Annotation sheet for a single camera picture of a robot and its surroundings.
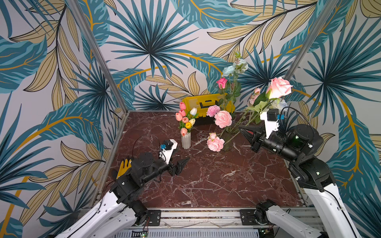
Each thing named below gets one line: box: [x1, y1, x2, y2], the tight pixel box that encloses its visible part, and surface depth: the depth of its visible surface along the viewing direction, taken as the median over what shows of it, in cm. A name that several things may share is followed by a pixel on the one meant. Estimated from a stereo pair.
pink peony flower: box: [214, 110, 233, 129], surface depth 65 cm
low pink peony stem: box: [206, 131, 226, 152], surface depth 63 cm
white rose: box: [276, 98, 289, 111], surface depth 64 cm
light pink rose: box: [266, 77, 294, 99], surface depth 38 cm
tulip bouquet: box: [175, 101, 199, 137], surface depth 76 cm
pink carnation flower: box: [206, 105, 221, 118], surface depth 76 cm
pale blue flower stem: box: [222, 51, 249, 114], surface depth 78 cm
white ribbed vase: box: [181, 131, 192, 150], surface depth 92 cm
